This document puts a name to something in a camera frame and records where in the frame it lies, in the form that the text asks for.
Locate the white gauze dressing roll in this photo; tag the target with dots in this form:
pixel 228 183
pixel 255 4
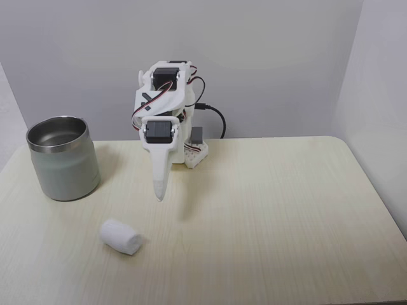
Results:
pixel 121 236

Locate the grey table clamp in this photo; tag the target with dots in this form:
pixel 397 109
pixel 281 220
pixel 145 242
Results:
pixel 197 135

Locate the stainless steel cup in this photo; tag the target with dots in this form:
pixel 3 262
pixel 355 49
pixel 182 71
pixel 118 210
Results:
pixel 63 165

